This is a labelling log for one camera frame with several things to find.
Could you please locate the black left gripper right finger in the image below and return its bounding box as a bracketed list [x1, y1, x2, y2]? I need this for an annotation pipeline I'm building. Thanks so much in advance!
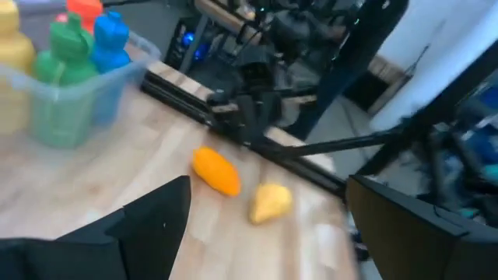
[345, 174, 498, 280]

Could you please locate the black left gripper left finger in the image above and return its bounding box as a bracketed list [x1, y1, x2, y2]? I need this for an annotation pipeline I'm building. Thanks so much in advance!
[58, 175, 192, 280]

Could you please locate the orange yellow mango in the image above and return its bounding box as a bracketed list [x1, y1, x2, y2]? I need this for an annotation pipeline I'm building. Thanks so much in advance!
[191, 145, 243, 198]

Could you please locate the yellow pear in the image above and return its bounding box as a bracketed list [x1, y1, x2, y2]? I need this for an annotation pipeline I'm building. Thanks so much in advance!
[248, 183, 294, 226]

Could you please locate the green plastic bottle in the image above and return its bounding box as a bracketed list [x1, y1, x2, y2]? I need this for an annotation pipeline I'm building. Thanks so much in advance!
[31, 11, 99, 149]

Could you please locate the blue plastic bottle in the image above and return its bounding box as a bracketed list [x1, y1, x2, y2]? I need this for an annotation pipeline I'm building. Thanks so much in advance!
[89, 10, 132, 126]

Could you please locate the yellow plastic bottle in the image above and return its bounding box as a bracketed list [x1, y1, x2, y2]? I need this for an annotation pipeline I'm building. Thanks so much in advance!
[0, 0, 37, 135]

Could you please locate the orange plastic bottle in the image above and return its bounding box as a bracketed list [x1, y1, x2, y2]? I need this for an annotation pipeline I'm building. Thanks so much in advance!
[65, 0, 104, 34]

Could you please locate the clear plastic tub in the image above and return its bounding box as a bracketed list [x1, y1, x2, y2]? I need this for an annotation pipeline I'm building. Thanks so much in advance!
[0, 30, 163, 151]

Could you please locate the computer tower with blue lights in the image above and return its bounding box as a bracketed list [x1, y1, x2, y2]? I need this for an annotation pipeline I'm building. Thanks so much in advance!
[163, 16, 213, 74]

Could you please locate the black aluminium frame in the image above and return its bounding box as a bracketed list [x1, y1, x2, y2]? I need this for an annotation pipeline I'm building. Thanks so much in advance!
[139, 38, 498, 199]

